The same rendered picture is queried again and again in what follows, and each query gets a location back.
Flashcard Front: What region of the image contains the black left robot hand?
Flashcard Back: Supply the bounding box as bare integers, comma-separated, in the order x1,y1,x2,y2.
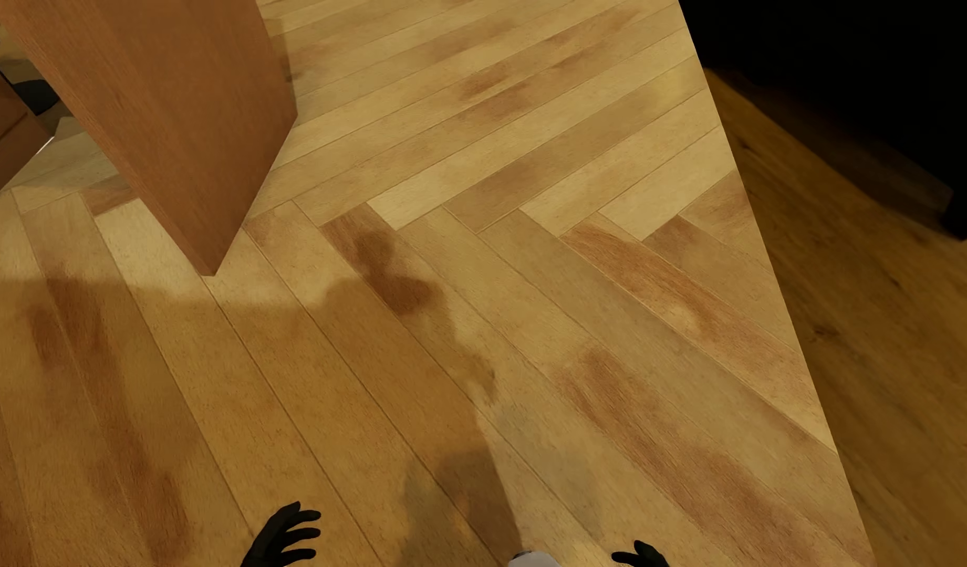
241,501,324,567

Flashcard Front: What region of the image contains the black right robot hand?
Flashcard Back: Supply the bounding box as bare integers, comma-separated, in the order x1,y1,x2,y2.
611,540,672,567

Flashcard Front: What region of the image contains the brown wooden cabinet panel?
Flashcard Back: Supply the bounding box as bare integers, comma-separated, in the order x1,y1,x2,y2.
0,0,298,277

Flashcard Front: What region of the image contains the brown wooden furniture piece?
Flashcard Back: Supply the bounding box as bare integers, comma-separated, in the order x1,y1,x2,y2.
0,54,55,211

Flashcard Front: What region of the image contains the black chair base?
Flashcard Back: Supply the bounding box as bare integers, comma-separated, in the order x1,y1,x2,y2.
0,35,61,117

